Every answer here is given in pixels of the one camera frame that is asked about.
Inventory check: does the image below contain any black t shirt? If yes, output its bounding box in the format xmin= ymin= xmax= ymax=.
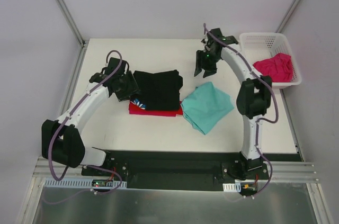
xmin=130 ymin=70 xmax=183 ymax=111

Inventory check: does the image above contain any right aluminium frame post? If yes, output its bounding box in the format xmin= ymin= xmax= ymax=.
xmin=275 ymin=0 xmax=320 ymax=34

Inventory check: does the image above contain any right white cable duct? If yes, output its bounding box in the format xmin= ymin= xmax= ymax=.
xmin=222 ymin=182 xmax=241 ymax=193

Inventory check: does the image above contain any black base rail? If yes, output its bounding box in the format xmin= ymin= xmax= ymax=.
xmin=79 ymin=149 xmax=302 ymax=190

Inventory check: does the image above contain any left white cable duct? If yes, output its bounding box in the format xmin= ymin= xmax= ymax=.
xmin=44 ymin=178 xmax=127 ymax=190

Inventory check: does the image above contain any white plastic basket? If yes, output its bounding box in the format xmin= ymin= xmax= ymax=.
xmin=239 ymin=32 xmax=302 ymax=89

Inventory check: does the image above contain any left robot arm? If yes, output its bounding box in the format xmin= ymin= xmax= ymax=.
xmin=41 ymin=57 xmax=139 ymax=176

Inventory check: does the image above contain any pink t shirt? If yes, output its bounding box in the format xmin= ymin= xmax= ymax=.
xmin=253 ymin=53 xmax=293 ymax=83

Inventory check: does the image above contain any white cable duct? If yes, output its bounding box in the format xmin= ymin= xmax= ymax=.
xmin=222 ymin=182 xmax=241 ymax=193
xmin=44 ymin=178 xmax=127 ymax=190

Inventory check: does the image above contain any red t shirt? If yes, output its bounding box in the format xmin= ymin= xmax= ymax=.
xmin=129 ymin=102 xmax=183 ymax=117

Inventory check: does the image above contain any teal t shirt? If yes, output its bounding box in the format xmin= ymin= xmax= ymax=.
xmin=181 ymin=82 xmax=234 ymax=135

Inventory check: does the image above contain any left aluminium frame post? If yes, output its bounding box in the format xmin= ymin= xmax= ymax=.
xmin=55 ymin=0 xmax=86 ymax=47

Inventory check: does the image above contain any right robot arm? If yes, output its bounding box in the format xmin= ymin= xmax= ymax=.
xmin=194 ymin=28 xmax=276 ymax=181

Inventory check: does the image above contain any aluminium frame post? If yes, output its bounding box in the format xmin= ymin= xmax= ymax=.
xmin=55 ymin=0 xmax=86 ymax=47
xmin=275 ymin=0 xmax=320 ymax=34

